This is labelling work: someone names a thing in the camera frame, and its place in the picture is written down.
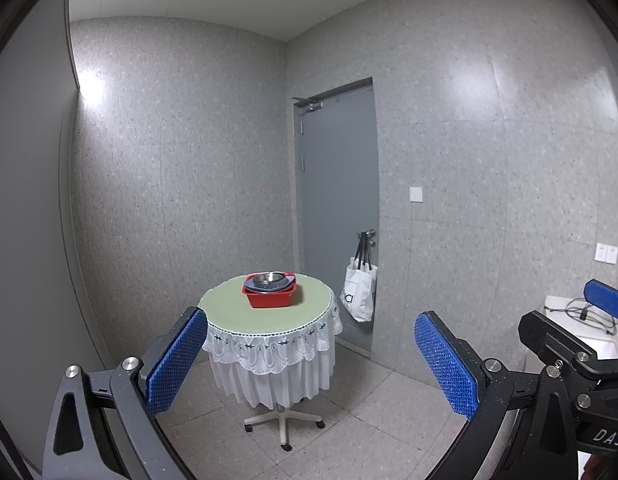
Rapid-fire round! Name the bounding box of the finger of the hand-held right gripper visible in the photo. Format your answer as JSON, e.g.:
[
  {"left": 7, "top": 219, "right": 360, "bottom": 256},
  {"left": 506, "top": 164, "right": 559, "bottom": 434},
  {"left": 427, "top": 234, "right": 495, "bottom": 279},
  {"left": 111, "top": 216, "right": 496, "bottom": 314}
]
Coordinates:
[
  {"left": 518, "top": 309, "right": 607, "bottom": 378},
  {"left": 583, "top": 278, "right": 618, "bottom": 322}
]

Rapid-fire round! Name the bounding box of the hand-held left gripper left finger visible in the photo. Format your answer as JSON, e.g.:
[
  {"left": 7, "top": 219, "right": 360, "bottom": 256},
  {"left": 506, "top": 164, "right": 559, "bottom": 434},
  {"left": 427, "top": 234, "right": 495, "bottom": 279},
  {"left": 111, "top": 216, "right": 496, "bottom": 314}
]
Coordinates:
[{"left": 41, "top": 306, "right": 208, "bottom": 480}]

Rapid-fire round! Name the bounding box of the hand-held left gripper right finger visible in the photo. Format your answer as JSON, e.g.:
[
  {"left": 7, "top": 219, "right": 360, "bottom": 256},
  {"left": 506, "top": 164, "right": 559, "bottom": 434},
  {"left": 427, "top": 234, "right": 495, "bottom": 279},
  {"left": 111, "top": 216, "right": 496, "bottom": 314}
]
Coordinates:
[{"left": 414, "top": 310, "right": 580, "bottom": 480}]

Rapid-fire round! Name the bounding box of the red plastic basin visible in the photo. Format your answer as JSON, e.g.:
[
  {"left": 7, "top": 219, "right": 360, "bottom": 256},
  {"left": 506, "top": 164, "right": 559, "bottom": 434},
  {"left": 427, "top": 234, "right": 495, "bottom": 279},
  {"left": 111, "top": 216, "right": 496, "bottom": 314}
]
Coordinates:
[{"left": 243, "top": 271, "right": 302, "bottom": 310}]

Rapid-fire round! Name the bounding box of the blue plate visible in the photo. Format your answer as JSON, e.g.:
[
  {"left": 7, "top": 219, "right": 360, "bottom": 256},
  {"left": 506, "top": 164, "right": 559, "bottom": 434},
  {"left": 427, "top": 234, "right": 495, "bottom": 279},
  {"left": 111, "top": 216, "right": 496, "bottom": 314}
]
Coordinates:
[{"left": 243, "top": 273, "right": 296, "bottom": 295}]

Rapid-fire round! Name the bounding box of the white cabinet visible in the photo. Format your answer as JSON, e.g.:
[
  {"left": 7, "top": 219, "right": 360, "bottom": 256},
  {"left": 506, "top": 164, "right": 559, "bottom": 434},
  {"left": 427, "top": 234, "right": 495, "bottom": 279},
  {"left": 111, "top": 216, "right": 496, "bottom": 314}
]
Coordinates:
[{"left": 543, "top": 294, "right": 618, "bottom": 362}]

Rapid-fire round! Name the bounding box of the round table with tablecloth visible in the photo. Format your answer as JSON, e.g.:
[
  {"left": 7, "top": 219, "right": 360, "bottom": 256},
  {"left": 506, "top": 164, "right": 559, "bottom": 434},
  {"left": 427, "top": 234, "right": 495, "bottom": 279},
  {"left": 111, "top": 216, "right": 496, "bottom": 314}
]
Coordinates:
[{"left": 198, "top": 272, "right": 344, "bottom": 409}]

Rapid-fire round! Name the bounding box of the white tote bag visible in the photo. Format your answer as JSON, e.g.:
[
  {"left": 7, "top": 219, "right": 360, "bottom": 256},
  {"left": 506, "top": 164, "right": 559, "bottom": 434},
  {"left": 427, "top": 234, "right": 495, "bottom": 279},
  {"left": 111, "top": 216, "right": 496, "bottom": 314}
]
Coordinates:
[{"left": 340, "top": 232, "right": 379, "bottom": 323}]

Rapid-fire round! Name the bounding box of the white wheeled table base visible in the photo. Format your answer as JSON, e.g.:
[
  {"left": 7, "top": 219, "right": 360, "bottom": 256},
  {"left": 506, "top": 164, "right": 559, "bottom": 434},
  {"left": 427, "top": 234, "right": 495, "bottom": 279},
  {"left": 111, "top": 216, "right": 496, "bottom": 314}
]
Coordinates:
[{"left": 244, "top": 401, "right": 326, "bottom": 451}]

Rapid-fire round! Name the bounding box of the grey door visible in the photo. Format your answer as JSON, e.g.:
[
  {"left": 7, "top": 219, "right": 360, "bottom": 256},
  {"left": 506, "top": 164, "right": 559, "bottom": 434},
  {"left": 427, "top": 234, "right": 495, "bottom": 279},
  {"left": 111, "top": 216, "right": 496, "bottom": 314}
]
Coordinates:
[{"left": 291, "top": 77, "right": 380, "bottom": 356}]

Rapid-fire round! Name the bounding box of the black cable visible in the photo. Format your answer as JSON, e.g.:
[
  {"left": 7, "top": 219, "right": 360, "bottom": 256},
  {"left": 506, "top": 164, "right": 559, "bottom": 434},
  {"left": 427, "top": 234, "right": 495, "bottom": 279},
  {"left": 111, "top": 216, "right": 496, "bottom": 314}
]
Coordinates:
[{"left": 564, "top": 297, "right": 618, "bottom": 335}]

